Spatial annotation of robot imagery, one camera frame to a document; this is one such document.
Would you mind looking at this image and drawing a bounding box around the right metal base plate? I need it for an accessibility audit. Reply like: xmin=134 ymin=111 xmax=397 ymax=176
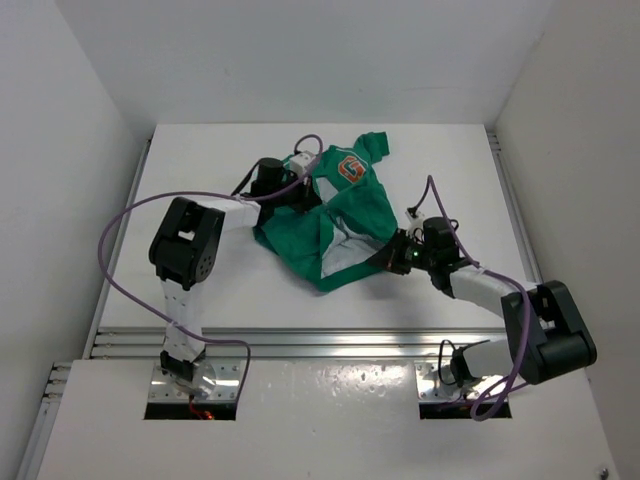
xmin=414 ymin=357 xmax=502 ymax=405

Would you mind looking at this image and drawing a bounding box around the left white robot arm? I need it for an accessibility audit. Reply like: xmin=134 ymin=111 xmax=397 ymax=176
xmin=149 ymin=151 xmax=320 ymax=395

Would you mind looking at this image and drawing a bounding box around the aluminium rail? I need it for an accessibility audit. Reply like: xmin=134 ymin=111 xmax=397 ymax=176
xmin=84 ymin=327 xmax=506 ymax=360
xmin=486 ymin=131 xmax=543 ymax=283
xmin=1 ymin=141 xmax=148 ymax=479

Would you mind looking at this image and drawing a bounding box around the black base cable right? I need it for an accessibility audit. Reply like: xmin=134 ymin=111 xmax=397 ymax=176
xmin=436 ymin=337 xmax=471 ymax=389

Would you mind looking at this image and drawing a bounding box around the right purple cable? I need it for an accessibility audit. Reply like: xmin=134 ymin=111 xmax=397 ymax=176
xmin=407 ymin=174 xmax=533 ymax=422

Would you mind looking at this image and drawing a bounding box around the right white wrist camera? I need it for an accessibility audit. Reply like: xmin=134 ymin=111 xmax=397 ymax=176
xmin=406 ymin=207 xmax=425 ymax=239

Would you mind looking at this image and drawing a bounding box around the green jacket with orange G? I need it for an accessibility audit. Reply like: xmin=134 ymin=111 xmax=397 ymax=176
xmin=254 ymin=132 xmax=398 ymax=292

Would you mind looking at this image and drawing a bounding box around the purple cable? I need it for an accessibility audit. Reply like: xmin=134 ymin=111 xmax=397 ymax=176
xmin=407 ymin=174 xmax=533 ymax=422
xmin=97 ymin=133 xmax=324 ymax=404

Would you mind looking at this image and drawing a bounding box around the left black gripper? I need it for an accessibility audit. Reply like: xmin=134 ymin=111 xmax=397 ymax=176
xmin=270 ymin=169 xmax=321 ymax=214

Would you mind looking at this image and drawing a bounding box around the metal base plate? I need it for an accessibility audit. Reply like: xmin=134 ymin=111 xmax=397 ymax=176
xmin=414 ymin=357 xmax=502 ymax=405
xmin=147 ymin=360 xmax=242 ymax=404

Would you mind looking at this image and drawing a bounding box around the aluminium right side rail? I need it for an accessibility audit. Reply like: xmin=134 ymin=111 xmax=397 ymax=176
xmin=486 ymin=131 xmax=543 ymax=283

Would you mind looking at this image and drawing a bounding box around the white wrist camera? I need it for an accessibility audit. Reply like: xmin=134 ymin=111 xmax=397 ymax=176
xmin=406 ymin=207 xmax=425 ymax=239
xmin=288 ymin=151 xmax=321 ymax=179

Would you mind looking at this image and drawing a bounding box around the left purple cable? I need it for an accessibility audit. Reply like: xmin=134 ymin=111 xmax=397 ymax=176
xmin=97 ymin=133 xmax=324 ymax=404

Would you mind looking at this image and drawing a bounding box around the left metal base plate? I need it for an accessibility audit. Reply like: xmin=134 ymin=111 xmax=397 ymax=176
xmin=147 ymin=360 xmax=242 ymax=404

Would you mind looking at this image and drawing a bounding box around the aluminium front rail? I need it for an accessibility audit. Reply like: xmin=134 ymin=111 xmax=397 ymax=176
xmin=84 ymin=327 xmax=506 ymax=360

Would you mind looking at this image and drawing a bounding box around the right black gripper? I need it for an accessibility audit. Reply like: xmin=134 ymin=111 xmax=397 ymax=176
xmin=366 ymin=229 xmax=436 ymax=276

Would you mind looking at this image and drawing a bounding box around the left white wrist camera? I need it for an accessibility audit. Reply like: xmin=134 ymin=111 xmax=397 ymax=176
xmin=288 ymin=151 xmax=321 ymax=179

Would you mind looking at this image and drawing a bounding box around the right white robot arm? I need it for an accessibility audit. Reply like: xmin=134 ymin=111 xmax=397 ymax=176
xmin=366 ymin=217 xmax=597 ymax=387

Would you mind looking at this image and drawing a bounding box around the aluminium left side rail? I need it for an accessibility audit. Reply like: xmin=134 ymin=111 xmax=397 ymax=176
xmin=1 ymin=141 xmax=148 ymax=479

